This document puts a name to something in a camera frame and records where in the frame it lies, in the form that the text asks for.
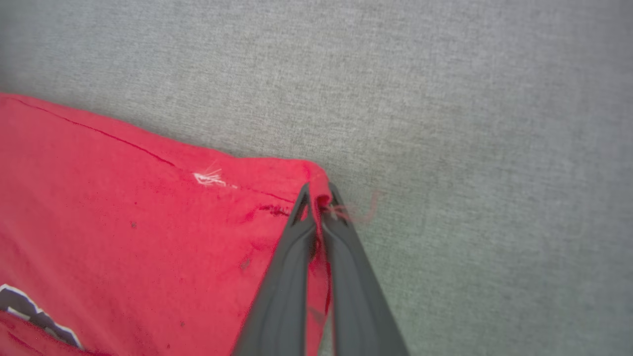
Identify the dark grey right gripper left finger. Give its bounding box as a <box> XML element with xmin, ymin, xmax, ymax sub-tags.
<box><xmin>232</xmin><ymin>183</ymin><xmax>317</xmax><ymax>356</ymax></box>

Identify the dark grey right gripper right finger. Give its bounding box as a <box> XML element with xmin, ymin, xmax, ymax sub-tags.
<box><xmin>319</xmin><ymin>183</ymin><xmax>410</xmax><ymax>356</ymax></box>

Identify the red white short-sleeve shirt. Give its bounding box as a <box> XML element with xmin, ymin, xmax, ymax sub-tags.
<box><xmin>0</xmin><ymin>93</ymin><xmax>333</xmax><ymax>356</ymax></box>

